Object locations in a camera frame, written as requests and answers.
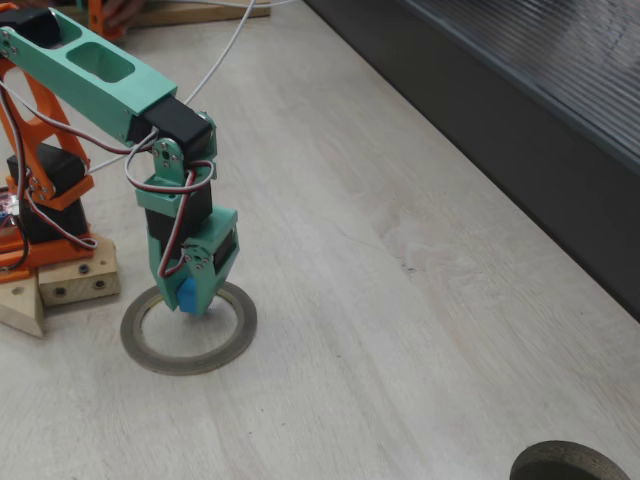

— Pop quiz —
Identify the wooden base block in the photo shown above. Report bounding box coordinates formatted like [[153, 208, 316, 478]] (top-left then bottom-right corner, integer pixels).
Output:
[[37, 237, 123, 309]]

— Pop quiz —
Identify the thin black power cable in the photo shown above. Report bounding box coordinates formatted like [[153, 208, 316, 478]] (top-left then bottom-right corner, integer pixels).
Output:
[[0, 232, 30, 274]]

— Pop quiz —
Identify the grey ring of tape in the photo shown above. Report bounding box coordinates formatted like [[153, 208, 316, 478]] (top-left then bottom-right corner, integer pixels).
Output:
[[119, 275, 259, 377]]

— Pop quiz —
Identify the flat wooden board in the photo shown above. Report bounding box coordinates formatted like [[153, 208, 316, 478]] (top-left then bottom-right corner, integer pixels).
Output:
[[119, 0, 272, 29]]

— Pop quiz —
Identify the blue cube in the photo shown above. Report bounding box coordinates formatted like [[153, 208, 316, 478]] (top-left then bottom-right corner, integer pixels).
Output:
[[178, 278, 200, 316]]

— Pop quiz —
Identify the white USB cable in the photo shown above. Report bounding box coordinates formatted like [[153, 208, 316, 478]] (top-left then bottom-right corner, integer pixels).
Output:
[[85, 0, 296, 175]]

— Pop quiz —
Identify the grey desk partition screen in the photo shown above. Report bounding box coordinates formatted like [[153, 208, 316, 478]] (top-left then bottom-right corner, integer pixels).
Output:
[[304, 0, 640, 324]]

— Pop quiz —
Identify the person's hand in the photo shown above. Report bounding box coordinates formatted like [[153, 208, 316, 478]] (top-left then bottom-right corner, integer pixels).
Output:
[[101, 0, 149, 28]]

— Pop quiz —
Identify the light wooden plank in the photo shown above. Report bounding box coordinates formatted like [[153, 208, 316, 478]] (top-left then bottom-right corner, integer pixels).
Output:
[[0, 272, 46, 339]]

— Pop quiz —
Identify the round desk cable hole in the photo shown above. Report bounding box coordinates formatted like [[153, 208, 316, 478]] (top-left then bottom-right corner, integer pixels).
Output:
[[508, 439, 632, 480]]

